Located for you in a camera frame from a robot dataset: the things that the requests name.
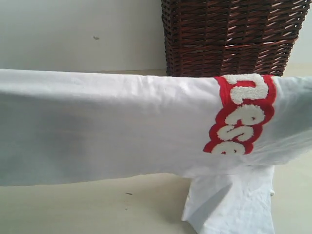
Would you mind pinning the white t-shirt red lettering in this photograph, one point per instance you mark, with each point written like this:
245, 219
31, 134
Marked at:
225, 133

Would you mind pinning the dark brown wicker basket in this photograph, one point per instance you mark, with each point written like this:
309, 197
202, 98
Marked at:
207, 38

